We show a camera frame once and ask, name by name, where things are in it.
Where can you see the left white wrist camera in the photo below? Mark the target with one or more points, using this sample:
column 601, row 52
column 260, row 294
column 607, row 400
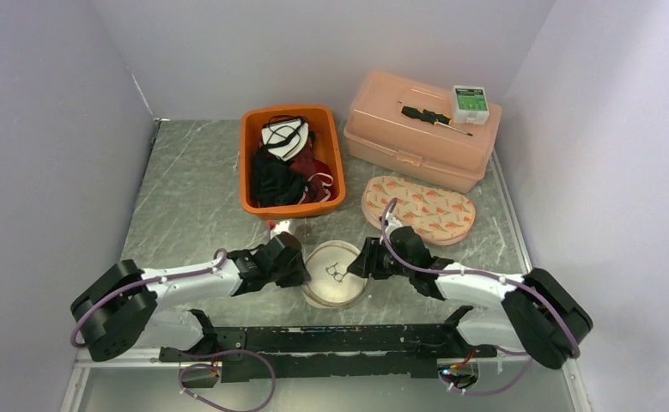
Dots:
column 276, row 228

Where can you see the white black bra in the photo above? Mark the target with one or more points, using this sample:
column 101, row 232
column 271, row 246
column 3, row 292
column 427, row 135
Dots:
column 285, row 136

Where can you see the pink plastic storage box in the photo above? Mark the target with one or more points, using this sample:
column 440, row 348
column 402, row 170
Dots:
column 454, row 156

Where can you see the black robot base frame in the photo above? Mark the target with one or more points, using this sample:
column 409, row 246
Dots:
column 418, row 351

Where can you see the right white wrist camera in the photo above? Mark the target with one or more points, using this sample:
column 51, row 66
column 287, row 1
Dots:
column 388, row 221

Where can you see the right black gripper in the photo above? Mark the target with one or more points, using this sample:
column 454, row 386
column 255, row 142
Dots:
column 367, row 262

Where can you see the white green small box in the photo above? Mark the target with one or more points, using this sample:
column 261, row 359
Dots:
column 469, row 105

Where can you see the floral mesh laundry bag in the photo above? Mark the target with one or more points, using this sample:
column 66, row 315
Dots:
column 439, row 216

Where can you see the black yellow screwdriver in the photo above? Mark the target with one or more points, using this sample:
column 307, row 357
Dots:
column 430, row 117

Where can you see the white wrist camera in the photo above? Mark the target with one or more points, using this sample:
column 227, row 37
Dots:
column 388, row 221
column 276, row 228

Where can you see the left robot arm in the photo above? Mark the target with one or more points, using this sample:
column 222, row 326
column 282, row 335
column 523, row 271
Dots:
column 130, row 306

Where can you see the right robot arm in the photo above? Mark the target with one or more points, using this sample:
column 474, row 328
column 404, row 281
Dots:
column 531, row 313

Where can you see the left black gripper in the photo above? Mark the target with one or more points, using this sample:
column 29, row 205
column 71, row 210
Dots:
column 300, row 275

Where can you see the orange plastic bin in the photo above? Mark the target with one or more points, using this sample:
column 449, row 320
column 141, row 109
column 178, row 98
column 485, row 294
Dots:
column 326, row 149

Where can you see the dark red bra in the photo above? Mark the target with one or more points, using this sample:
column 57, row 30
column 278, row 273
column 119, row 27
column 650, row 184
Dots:
column 306, row 165

